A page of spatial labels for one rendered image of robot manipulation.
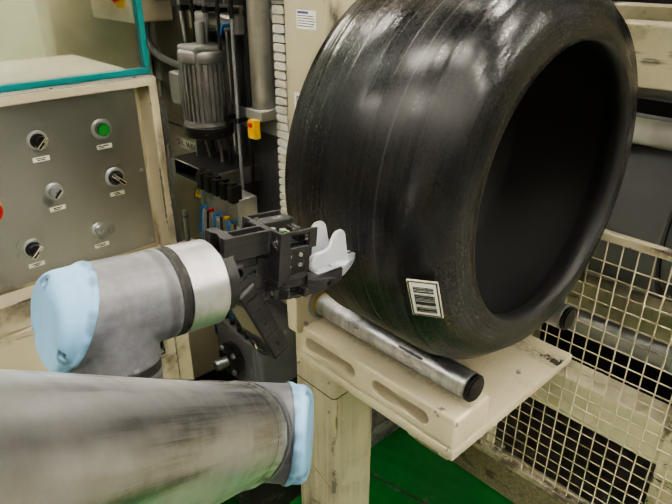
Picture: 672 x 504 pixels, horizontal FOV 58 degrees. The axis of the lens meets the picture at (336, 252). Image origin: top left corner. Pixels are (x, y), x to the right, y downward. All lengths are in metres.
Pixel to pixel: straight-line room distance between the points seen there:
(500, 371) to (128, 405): 0.93
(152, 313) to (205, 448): 0.25
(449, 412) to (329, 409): 0.47
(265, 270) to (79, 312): 0.21
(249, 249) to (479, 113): 0.29
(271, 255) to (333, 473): 0.90
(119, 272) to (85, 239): 0.75
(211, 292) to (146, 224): 0.78
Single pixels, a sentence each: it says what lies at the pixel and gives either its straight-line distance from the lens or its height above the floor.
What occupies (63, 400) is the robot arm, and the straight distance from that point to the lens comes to 0.24.
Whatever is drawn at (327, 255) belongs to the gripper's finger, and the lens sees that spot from 0.71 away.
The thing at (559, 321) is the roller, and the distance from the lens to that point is 1.14.
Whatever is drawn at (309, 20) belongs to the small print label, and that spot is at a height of 1.38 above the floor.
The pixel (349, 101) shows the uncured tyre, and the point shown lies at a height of 1.32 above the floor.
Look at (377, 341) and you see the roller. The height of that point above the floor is 0.90.
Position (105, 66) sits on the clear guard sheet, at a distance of 1.24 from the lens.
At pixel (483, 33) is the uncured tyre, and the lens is 0.74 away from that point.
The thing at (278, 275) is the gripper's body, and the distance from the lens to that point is 0.65.
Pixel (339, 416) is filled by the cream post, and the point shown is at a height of 0.57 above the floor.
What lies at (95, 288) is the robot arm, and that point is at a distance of 0.55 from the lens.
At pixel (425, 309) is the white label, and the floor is 1.08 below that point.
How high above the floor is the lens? 1.48
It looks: 26 degrees down
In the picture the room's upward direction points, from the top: straight up
